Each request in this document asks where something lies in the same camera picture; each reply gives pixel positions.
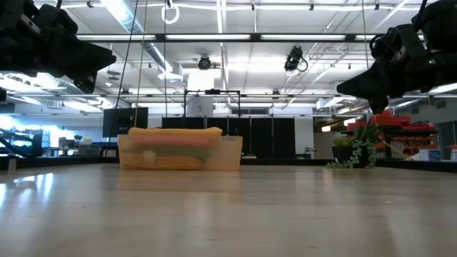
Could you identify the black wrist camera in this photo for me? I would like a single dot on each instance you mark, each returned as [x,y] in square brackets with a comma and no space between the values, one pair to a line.
[400,43]
[57,19]

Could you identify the small blue box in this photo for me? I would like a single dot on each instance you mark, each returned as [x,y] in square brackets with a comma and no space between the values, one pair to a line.
[433,155]

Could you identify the small black monitor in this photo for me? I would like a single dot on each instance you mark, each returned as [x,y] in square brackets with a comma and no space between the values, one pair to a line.
[182,123]

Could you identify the orange translucent plastic tray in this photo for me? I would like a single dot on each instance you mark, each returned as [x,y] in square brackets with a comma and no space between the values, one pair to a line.
[228,153]

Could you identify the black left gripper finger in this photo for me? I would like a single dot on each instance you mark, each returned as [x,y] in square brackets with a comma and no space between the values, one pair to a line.
[89,53]
[93,68]

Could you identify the black ceiling spot lamp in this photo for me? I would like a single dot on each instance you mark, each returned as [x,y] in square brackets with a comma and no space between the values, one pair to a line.
[204,63]
[294,59]

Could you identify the large black monitor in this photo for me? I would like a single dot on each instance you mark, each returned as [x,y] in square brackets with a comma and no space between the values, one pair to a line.
[121,121]

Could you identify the pink microfiber towel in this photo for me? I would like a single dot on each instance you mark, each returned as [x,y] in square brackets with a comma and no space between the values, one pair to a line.
[171,142]

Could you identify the small potted succulent plant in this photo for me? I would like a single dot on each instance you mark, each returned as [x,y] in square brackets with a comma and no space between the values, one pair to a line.
[357,146]

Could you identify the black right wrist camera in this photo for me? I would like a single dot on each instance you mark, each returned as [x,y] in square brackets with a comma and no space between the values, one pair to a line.
[400,43]

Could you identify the orange microfiber towel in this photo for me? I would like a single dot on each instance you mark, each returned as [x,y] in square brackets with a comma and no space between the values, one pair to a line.
[175,131]
[171,162]

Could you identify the black background robot arm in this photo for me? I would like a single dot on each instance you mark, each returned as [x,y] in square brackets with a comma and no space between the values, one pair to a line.
[25,146]

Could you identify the black cabinet row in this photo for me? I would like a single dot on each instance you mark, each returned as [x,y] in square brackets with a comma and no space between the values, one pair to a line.
[260,135]

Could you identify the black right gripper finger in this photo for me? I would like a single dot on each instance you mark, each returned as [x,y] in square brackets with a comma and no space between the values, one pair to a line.
[371,76]
[367,91]

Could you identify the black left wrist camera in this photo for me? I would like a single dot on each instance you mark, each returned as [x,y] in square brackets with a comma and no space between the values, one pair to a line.
[57,19]

